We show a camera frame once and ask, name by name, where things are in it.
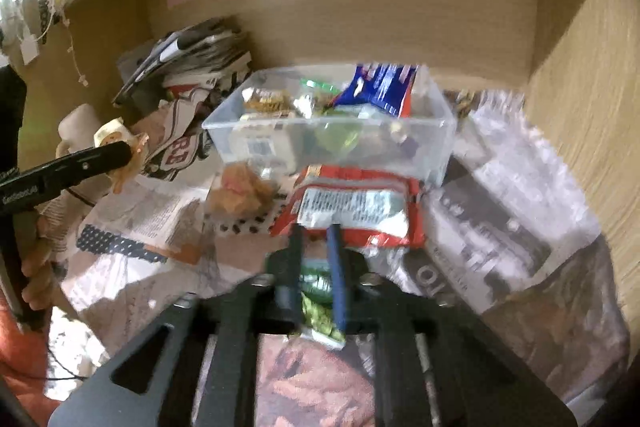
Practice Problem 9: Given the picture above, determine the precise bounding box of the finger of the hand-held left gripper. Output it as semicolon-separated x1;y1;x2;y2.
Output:
64;141;134;188

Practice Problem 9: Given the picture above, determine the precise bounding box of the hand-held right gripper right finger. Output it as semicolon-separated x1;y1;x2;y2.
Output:
325;224;576;427

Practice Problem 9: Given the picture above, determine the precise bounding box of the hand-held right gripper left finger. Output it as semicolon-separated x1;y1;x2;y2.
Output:
47;224;306;427

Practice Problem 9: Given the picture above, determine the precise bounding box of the green snack packet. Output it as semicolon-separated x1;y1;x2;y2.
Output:
299;257;347;351

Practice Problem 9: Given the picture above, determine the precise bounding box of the red snack packet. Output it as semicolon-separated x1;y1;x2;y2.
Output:
270;164;427;251

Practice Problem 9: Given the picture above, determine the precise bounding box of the orange crisps clear packet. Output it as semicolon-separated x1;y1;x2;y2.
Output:
207;162;279;216

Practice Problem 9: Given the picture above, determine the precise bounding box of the white biscuit packet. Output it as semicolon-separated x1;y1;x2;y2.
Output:
235;134;297;168

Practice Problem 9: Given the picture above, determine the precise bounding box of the clear plastic container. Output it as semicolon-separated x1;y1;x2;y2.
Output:
202;64;458;188

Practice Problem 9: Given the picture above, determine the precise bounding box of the clear peanut packet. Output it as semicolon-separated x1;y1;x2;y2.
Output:
242;87;296;116

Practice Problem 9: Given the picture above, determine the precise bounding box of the blue snack packet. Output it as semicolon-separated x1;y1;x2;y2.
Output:
327;64;419;118

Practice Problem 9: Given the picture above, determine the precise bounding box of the person's left forearm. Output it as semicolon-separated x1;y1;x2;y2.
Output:
0;292;62;424

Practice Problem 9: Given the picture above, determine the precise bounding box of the person's left hand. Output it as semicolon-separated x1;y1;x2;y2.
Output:
22;218;67;314

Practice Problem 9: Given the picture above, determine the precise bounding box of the white charger plug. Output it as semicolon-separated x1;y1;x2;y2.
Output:
20;34;41;66

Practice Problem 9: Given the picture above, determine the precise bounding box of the pile of books and magazines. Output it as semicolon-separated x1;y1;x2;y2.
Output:
112;18;254;108

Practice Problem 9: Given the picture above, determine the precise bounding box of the black lace headband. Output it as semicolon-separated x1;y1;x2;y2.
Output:
22;0;56;44

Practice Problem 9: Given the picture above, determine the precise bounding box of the newspaper table lining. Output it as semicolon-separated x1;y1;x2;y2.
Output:
50;87;631;408

